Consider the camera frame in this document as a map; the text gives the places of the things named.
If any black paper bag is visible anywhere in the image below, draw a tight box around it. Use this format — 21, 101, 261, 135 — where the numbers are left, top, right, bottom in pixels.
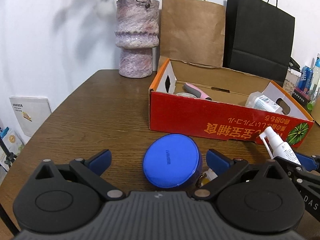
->
223, 0, 295, 85

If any clear tape roll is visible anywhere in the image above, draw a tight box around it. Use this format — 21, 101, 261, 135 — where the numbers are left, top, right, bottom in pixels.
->
176, 92, 196, 98

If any blue drink can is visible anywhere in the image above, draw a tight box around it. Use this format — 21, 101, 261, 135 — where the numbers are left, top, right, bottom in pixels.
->
296, 66, 313, 91

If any red cardboard pumpkin box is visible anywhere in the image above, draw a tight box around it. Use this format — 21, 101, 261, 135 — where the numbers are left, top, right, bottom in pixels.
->
149, 57, 314, 147

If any cream yellow plug adapter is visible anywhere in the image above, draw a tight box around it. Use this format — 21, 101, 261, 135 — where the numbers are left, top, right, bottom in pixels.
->
195, 168, 217, 188

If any cotton buds plastic box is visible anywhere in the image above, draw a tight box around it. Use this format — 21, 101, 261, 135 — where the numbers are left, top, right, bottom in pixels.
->
245, 92, 283, 114

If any dark red box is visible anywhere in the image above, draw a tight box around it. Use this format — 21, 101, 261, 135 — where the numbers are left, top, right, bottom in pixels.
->
292, 88, 310, 107

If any clear blue-capped bottle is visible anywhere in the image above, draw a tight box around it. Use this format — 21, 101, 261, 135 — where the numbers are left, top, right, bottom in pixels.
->
309, 54, 320, 99

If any blue round lidded jar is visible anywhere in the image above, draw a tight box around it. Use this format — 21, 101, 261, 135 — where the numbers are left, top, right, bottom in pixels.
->
143, 134, 203, 189

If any pink handled pet brush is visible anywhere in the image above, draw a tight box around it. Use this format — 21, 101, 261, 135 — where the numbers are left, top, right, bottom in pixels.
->
183, 82, 212, 101

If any white spray bottle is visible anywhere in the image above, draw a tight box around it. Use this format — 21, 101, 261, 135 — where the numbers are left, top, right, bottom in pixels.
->
259, 126, 300, 165

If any white booklet against wall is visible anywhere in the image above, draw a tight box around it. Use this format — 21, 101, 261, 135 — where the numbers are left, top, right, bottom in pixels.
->
9, 96, 52, 137

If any brown paper bag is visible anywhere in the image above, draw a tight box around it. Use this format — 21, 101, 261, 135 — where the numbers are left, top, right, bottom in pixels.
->
159, 0, 226, 68

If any pink textured ceramic vase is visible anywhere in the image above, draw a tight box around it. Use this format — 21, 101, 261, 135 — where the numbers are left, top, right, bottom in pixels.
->
115, 0, 160, 79

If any clear container with seeds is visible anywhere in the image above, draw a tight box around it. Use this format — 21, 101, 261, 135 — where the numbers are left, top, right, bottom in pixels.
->
283, 58, 302, 95

